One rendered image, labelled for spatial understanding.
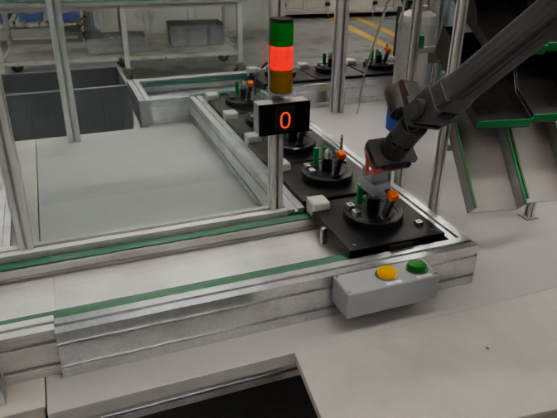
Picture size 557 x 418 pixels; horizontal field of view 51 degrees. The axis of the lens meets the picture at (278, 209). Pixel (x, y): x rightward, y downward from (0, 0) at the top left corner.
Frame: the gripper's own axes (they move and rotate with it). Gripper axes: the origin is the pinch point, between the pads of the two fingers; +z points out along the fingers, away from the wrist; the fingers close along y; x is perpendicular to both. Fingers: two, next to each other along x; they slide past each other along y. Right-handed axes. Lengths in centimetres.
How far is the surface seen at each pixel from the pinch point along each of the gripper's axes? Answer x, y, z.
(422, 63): -57, -61, 44
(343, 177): -8.0, -2.2, 20.1
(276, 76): -21.2, 20.4, -9.2
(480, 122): -1.1, -20.3, -14.0
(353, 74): -86, -61, 89
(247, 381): 37, 40, 7
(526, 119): 0.3, -31.3, -15.3
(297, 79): -87, -34, 89
